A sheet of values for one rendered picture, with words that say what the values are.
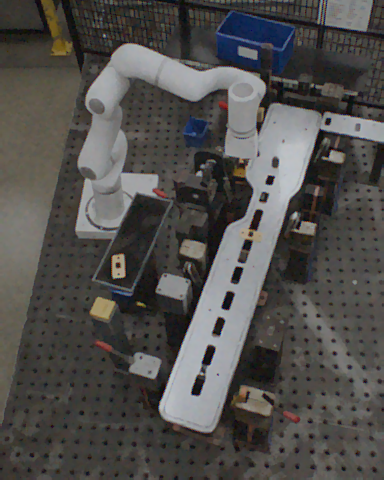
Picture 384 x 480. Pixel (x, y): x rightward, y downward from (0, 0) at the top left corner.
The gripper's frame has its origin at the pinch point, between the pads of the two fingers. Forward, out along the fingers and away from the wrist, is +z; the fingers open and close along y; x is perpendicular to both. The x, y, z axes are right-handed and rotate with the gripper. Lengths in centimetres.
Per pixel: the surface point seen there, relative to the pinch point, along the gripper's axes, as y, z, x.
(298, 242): 22.2, 31.8, -6.8
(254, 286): 9.8, 29.8, -28.5
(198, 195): -14.1, 15.1, -4.8
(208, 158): -13.9, 14.3, 11.7
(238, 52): -14, 20, 77
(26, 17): -180, 103, 189
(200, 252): -9.7, 21.9, -23.4
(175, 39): -46, 26, 89
